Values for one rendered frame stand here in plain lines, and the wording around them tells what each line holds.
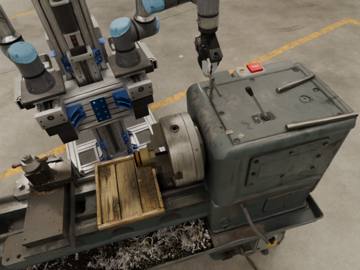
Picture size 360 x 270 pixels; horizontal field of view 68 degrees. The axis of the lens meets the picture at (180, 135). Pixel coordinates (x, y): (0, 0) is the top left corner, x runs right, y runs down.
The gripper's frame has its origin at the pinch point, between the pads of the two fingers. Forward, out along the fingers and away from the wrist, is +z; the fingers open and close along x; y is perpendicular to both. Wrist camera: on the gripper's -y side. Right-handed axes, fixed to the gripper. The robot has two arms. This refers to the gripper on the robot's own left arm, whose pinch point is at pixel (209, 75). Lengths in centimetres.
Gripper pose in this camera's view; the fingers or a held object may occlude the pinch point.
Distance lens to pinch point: 112.1
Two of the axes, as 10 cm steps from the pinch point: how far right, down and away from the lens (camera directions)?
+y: -2.6, -7.1, 6.6
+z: 0.7, 6.7, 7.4
